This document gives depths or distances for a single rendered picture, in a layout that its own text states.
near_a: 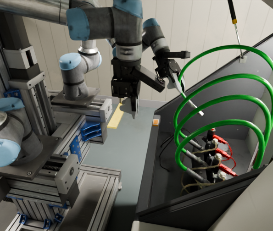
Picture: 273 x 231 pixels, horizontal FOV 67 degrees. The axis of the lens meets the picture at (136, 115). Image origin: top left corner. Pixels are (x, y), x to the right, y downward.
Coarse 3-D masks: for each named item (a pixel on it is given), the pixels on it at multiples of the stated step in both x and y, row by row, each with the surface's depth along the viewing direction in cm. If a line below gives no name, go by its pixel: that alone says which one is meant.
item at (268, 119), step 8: (224, 96) 57; (232, 96) 56; (240, 96) 56; (248, 96) 56; (208, 104) 59; (264, 104) 56; (192, 112) 61; (264, 112) 57; (184, 120) 63; (176, 128) 66; (176, 136) 67; (264, 136) 62; (176, 144) 69; (184, 152) 70; (256, 152) 66; (200, 160) 71
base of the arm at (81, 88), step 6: (66, 84) 113; (72, 84) 113; (78, 84) 114; (84, 84) 118; (66, 90) 115; (72, 90) 114; (78, 90) 116; (84, 90) 118; (66, 96) 116; (72, 96) 115; (78, 96) 116; (84, 96) 118
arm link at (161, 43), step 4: (156, 40) 90; (160, 40) 90; (164, 40) 90; (152, 44) 91; (156, 44) 90; (160, 44) 90; (164, 44) 90; (152, 48) 92; (156, 48) 90; (160, 48) 90
